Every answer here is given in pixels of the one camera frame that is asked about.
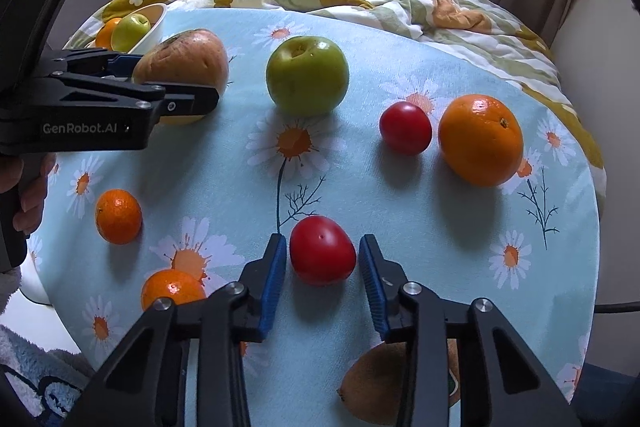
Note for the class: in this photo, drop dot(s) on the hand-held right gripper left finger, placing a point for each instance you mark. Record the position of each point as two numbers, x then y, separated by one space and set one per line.
275 277

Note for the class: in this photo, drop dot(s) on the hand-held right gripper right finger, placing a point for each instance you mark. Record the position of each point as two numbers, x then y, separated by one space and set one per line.
372 282

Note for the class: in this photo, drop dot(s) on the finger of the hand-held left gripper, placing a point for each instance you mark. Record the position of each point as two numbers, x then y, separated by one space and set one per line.
190 102
122 64

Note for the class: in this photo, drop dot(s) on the red yellow apple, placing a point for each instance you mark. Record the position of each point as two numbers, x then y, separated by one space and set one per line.
190 62

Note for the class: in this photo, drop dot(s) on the large red tomato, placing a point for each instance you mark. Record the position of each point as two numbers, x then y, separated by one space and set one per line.
320 252

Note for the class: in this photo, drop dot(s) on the cream ceramic bowl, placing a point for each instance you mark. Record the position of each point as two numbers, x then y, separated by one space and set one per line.
155 24

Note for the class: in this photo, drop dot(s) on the mandarin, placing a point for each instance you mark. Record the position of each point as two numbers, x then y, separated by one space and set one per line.
170 289
118 217

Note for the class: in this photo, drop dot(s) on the brown kiwi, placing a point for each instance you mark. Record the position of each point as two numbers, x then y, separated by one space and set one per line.
372 382

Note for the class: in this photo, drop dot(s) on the large green apple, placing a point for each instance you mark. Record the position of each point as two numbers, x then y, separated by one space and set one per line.
306 77

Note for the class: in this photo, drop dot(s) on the small red tomato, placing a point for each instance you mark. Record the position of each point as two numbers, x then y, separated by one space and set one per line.
405 129

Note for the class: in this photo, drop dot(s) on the large orange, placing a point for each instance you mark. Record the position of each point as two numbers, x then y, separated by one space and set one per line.
480 139

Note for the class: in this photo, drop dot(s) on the person's left hand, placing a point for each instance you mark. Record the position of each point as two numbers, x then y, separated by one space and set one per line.
35 192

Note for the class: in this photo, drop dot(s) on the small green apple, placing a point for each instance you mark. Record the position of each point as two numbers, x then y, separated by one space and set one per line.
129 32

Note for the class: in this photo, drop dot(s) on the small orange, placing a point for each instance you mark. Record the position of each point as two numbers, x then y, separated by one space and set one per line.
106 34

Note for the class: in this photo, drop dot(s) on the light blue daisy tablecloth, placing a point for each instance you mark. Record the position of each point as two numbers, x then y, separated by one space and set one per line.
450 232

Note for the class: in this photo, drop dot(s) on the white round table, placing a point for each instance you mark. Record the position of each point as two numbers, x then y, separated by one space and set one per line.
32 294

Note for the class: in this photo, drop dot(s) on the grey patterned fleece rug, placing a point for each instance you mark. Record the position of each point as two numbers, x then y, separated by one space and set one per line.
40 357

